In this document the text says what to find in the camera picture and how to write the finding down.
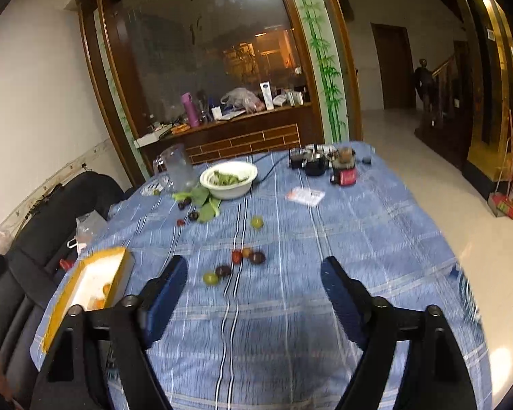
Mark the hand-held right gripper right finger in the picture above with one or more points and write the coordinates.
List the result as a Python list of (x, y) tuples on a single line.
[(342, 294)]

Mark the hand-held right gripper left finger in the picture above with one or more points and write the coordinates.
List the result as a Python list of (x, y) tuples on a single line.
[(166, 299)]

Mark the large green grape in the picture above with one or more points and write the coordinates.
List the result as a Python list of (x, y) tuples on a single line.
[(256, 222), (210, 279)]

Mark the orange mandarin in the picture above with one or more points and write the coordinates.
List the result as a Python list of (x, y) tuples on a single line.
[(95, 303), (107, 289)]

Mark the dark purple plum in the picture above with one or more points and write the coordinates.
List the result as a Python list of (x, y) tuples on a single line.
[(223, 271), (257, 257)]

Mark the yellow-edged white foam tray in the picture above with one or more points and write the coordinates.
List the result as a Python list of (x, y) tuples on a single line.
[(89, 273)]

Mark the red jujube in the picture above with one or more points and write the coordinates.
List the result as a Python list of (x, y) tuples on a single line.
[(237, 256)]

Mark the brown longan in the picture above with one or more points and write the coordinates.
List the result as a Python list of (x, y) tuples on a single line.
[(247, 251)]

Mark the blue plaid tablecloth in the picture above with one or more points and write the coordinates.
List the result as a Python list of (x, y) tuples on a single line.
[(303, 243)]

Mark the green bok choy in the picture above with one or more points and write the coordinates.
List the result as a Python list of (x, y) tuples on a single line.
[(196, 194), (207, 211)]

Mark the clear plastic bag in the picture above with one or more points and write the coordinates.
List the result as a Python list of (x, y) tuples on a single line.
[(89, 228)]

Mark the white card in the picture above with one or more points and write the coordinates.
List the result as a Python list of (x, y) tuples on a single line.
[(305, 196)]

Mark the red plastic bag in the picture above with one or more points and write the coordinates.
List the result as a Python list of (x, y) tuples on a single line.
[(67, 264)]

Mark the red and black battery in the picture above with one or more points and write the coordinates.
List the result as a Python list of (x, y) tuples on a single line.
[(344, 173)]

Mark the white bowl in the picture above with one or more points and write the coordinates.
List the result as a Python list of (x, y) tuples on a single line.
[(228, 192)]

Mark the clear glass pitcher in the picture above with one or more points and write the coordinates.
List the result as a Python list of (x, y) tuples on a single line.
[(179, 171)]

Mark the black charger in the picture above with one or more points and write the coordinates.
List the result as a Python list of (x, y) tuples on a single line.
[(315, 164)]

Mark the chopped green vegetable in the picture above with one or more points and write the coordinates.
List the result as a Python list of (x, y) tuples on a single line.
[(226, 178)]

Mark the black sofa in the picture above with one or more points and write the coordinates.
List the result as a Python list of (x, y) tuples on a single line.
[(34, 256)]

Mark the black power adapter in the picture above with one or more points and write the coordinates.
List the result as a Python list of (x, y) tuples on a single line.
[(298, 160)]

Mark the flat white box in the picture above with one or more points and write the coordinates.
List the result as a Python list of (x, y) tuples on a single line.
[(151, 139)]

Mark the wooden counter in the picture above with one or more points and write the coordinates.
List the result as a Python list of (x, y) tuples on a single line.
[(239, 136)]

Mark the red dustpan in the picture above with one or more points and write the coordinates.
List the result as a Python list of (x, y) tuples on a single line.
[(502, 207)]

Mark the pink bottle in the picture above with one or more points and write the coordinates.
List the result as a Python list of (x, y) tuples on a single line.
[(191, 111)]

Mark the wooden staircase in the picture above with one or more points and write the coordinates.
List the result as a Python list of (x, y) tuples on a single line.
[(449, 128)]

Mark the cluster of small white boxes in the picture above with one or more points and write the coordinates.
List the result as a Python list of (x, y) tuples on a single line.
[(288, 97)]

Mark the translucent plastic bag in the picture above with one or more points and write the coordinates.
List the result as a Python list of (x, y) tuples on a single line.
[(241, 100)]

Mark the tall white box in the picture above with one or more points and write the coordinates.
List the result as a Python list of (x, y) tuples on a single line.
[(267, 95)]

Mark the dark figure statue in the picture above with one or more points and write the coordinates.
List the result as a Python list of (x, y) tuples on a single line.
[(425, 85)]

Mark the bamboo painted panel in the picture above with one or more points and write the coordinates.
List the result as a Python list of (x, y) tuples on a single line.
[(325, 68)]

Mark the glass partition window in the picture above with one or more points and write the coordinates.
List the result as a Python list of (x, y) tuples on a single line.
[(196, 38)]

